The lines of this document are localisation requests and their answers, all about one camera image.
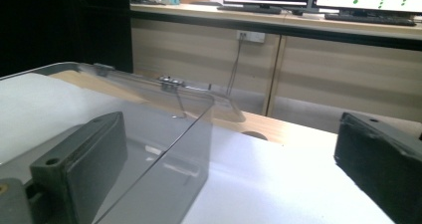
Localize white wall power outlet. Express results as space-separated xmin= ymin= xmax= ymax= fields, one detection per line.
xmin=235 ymin=30 xmax=267 ymax=45

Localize black curtain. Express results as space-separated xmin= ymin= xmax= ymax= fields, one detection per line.
xmin=0 ymin=0 xmax=134 ymax=79

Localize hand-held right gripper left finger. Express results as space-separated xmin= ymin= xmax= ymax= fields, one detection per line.
xmin=29 ymin=111 xmax=129 ymax=224

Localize black cable from outlet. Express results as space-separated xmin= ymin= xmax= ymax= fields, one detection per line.
xmin=226 ymin=37 xmax=244 ymax=98

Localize clear grey plastic lidded box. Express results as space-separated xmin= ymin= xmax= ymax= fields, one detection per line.
xmin=0 ymin=61 xmax=247 ymax=224

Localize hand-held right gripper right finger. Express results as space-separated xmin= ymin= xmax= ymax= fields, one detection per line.
xmin=333 ymin=112 xmax=422 ymax=224

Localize black keyboard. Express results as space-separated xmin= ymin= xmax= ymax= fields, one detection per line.
xmin=323 ymin=13 xmax=418 ymax=28

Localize white table mat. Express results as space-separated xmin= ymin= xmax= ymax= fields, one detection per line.
xmin=0 ymin=72 xmax=396 ymax=224

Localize wooden desk with panels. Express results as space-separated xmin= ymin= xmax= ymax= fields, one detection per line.
xmin=129 ymin=2 xmax=422 ymax=124

